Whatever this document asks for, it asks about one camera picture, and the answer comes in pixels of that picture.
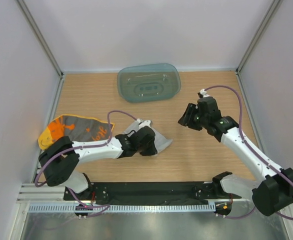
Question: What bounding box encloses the teal plastic basin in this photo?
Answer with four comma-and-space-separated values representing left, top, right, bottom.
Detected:
117, 63, 181, 103

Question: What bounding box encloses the slotted cable duct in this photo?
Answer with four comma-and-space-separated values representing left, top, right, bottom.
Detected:
28, 202, 216, 213

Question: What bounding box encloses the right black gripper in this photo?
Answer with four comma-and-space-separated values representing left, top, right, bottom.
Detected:
178, 103, 209, 131

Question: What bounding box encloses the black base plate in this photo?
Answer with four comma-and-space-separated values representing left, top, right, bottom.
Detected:
76, 181, 241, 206

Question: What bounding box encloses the grey panda towel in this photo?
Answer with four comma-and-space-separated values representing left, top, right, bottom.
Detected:
122, 118, 173, 156

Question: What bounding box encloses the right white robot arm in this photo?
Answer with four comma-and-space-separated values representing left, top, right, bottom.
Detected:
178, 89, 293, 216

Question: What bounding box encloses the aluminium frame rail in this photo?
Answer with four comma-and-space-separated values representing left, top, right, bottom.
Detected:
16, 182, 70, 204

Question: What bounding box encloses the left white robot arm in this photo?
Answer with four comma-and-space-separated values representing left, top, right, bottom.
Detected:
39, 120, 158, 200

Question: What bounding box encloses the orange grey towel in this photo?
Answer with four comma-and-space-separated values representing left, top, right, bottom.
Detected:
38, 114, 114, 150

